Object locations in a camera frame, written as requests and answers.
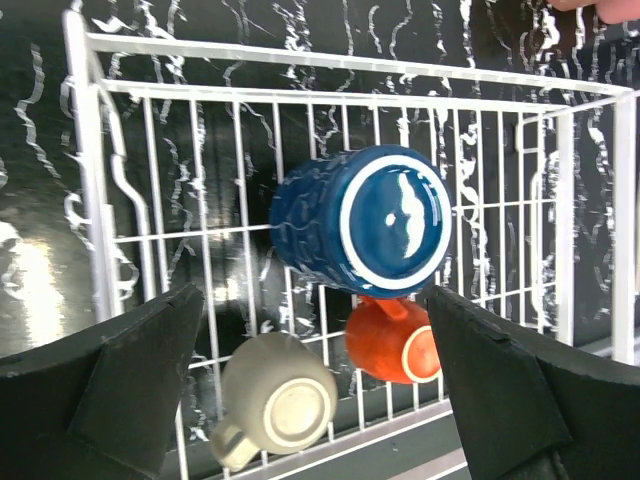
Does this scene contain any white wire dish rack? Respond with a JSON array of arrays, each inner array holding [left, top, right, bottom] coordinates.
[[63, 2, 639, 479]]

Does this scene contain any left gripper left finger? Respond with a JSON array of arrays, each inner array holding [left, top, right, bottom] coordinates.
[[1, 284, 203, 479]]

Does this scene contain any beige ceramic mug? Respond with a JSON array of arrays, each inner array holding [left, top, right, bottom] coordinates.
[[210, 332, 338, 472]]

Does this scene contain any orange ceramic mug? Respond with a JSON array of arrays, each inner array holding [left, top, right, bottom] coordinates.
[[345, 296, 441, 384]]

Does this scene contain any pink plastic cup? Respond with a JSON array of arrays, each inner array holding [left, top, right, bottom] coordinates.
[[548, 0, 640, 24]]

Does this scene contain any blue ceramic mug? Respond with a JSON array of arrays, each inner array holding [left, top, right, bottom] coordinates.
[[269, 145, 453, 299]]

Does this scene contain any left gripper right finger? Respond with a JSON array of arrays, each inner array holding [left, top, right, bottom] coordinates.
[[427, 287, 639, 479]]

